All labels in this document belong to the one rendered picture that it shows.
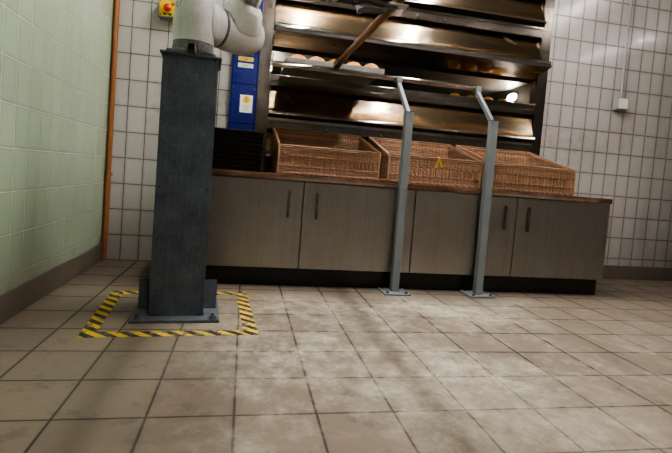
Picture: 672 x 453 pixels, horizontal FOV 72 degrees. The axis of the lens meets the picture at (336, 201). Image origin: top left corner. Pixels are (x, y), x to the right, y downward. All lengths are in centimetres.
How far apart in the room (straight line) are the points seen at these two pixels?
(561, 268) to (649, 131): 148
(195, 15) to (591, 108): 278
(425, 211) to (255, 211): 90
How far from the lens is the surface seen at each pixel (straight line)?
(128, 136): 299
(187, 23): 194
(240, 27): 204
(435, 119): 317
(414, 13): 325
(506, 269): 282
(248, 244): 239
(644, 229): 411
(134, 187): 298
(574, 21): 380
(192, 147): 185
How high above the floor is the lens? 59
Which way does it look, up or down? 3 degrees down
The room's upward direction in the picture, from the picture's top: 4 degrees clockwise
